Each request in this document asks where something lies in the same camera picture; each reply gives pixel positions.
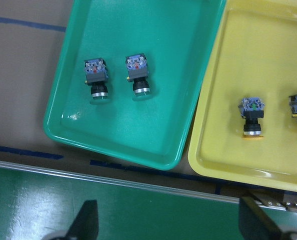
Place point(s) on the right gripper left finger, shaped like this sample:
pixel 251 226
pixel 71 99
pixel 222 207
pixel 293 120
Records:
pixel 86 224

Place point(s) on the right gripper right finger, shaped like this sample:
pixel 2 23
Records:
pixel 254 223

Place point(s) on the green push button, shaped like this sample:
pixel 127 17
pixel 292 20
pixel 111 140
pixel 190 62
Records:
pixel 96 74
pixel 137 68

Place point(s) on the green conveyor belt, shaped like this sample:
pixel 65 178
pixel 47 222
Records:
pixel 37 203

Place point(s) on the yellow plastic tray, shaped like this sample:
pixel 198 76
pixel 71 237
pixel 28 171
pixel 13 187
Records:
pixel 254 55

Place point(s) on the green plastic tray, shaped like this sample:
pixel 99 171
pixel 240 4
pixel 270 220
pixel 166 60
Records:
pixel 176 36

